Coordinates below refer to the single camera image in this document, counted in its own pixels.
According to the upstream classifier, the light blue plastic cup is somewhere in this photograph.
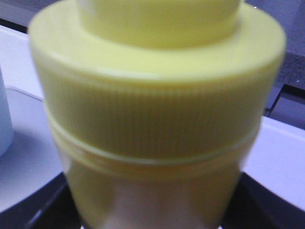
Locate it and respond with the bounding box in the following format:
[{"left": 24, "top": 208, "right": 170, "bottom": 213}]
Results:
[{"left": 0, "top": 72, "right": 13, "bottom": 155}]

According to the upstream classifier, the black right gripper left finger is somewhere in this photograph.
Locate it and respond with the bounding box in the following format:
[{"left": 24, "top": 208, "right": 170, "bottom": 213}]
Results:
[{"left": 0, "top": 173, "right": 81, "bottom": 229}]

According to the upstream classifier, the yellow squeeze bottle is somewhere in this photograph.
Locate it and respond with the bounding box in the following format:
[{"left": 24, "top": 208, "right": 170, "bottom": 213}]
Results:
[{"left": 28, "top": 0, "right": 286, "bottom": 229}]

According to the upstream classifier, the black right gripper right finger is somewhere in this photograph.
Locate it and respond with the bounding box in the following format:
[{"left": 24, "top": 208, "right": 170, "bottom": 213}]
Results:
[{"left": 221, "top": 173, "right": 305, "bottom": 229}]

